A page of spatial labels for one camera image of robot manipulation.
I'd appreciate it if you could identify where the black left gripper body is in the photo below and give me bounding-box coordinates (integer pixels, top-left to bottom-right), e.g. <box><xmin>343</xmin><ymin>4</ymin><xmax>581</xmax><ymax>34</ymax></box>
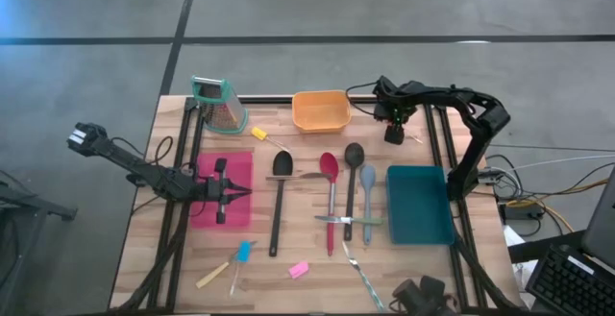
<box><xmin>193</xmin><ymin>157</ymin><xmax>237</xmax><ymax>226</ymax></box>

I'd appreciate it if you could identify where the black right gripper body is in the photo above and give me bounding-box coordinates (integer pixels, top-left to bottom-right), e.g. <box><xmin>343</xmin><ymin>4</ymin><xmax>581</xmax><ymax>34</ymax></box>
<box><xmin>373</xmin><ymin>75</ymin><xmax>420</xmax><ymax>131</ymax></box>

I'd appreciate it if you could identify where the black round-bowl spoon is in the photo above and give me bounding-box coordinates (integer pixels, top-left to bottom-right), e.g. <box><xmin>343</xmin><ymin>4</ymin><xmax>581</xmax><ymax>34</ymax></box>
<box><xmin>343</xmin><ymin>142</ymin><xmax>366</xmax><ymax>242</ymax></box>

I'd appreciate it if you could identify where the grey-blue silicone spoon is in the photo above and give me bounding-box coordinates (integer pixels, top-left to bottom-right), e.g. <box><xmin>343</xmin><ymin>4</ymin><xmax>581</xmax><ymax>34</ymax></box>
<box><xmin>358</xmin><ymin>163</ymin><xmax>378</xmax><ymax>246</ymax></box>

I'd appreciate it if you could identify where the large black nylon spoon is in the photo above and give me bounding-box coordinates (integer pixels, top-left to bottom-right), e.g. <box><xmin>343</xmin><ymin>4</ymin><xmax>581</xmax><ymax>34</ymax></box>
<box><xmin>268</xmin><ymin>150</ymin><xmax>295</xmax><ymax>258</ymax></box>

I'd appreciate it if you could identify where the yellow mini kitchen tool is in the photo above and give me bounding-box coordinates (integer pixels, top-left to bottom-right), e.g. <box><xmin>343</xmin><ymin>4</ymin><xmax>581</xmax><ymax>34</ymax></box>
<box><xmin>250</xmin><ymin>126</ymin><xmax>291</xmax><ymax>153</ymax></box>

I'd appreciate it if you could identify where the red spoon steel handle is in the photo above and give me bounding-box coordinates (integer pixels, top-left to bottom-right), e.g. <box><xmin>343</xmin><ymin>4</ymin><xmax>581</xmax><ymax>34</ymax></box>
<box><xmin>319</xmin><ymin>152</ymin><xmax>340</xmax><ymax>257</ymax></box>

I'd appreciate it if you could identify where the patterned-handle table knife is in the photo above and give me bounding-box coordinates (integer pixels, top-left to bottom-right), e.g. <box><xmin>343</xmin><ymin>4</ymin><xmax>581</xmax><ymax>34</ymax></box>
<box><xmin>341</xmin><ymin>240</ymin><xmax>386</xmax><ymax>312</ymax></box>

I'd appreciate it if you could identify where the pink translucent plastic tray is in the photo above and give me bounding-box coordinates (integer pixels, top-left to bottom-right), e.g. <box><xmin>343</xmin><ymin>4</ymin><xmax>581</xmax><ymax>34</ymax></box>
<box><xmin>190</xmin><ymin>151</ymin><xmax>255</xmax><ymax>230</ymax></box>

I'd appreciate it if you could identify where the teal plastic bin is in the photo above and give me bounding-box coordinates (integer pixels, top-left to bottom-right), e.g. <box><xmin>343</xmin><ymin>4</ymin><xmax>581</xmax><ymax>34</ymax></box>
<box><xmin>385</xmin><ymin>164</ymin><xmax>456</xmax><ymax>246</ymax></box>

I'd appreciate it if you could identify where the orange plastic bin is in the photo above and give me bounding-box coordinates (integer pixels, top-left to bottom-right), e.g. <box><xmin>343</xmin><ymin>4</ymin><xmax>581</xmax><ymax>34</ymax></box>
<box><xmin>291</xmin><ymin>89</ymin><xmax>353</xmax><ymax>134</ymax></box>

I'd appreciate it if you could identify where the grey usb hub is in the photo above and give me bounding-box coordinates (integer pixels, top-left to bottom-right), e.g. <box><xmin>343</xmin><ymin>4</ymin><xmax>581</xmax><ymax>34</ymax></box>
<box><xmin>478</xmin><ymin>168</ymin><xmax>505</xmax><ymax>185</ymax></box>

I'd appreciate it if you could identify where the black bulky object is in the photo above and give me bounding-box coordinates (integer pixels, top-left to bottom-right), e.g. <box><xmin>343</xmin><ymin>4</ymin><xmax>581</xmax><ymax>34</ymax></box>
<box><xmin>391</xmin><ymin>275</ymin><xmax>457</xmax><ymax>313</ymax></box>

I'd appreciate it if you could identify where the white paper sheet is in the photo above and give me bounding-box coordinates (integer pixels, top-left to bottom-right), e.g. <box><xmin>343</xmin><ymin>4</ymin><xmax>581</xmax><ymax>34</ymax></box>
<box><xmin>502</xmin><ymin>224</ymin><xmax>529</xmax><ymax>307</ymax></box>

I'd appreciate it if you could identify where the black desk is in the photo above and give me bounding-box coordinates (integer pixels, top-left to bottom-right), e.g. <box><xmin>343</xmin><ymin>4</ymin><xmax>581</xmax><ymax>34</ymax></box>
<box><xmin>507</xmin><ymin>229</ymin><xmax>587</xmax><ymax>264</ymax></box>

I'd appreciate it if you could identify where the black metal stand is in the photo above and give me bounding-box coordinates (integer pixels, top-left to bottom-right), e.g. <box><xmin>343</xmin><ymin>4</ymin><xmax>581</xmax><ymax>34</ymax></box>
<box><xmin>0</xmin><ymin>169</ymin><xmax>78</xmax><ymax>316</ymax></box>

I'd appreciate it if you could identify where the black keyboard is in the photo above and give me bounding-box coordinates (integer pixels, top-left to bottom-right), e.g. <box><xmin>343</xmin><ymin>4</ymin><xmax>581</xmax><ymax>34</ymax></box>
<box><xmin>525</xmin><ymin>243</ymin><xmax>615</xmax><ymax>316</ymax></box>

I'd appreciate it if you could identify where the dark laptop screen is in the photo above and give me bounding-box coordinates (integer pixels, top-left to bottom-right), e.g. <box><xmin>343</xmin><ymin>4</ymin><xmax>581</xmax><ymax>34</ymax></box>
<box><xmin>580</xmin><ymin>166</ymin><xmax>615</xmax><ymax>269</ymax></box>

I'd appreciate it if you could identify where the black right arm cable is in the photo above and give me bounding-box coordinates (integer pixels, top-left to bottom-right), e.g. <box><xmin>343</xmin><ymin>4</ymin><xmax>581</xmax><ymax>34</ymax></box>
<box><xmin>345</xmin><ymin>81</ymin><xmax>381</xmax><ymax>116</ymax></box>

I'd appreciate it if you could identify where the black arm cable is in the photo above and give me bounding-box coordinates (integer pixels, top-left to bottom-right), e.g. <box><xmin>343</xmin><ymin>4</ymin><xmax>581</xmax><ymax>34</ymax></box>
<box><xmin>110</xmin><ymin>135</ymin><xmax>175</xmax><ymax>166</ymax></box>
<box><xmin>345</xmin><ymin>81</ymin><xmax>381</xmax><ymax>116</ymax></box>

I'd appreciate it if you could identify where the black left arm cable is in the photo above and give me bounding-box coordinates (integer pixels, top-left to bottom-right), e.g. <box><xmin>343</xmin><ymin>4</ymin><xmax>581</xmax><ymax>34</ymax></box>
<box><xmin>110</xmin><ymin>135</ymin><xmax>175</xmax><ymax>166</ymax></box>

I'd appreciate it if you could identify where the steel box grater teal handle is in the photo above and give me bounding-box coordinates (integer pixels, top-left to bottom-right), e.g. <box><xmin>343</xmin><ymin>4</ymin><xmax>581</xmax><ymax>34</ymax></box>
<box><xmin>190</xmin><ymin>75</ymin><xmax>250</xmax><ymax>135</ymax></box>

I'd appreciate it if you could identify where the yellow cable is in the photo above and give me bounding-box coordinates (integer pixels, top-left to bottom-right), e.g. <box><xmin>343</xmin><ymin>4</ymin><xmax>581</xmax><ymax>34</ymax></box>
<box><xmin>506</xmin><ymin>176</ymin><xmax>615</xmax><ymax>233</ymax></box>

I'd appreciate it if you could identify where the white cable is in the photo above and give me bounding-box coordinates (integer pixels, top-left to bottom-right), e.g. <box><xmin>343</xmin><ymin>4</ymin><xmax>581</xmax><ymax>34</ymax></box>
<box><xmin>504</xmin><ymin>154</ymin><xmax>615</xmax><ymax>173</ymax></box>

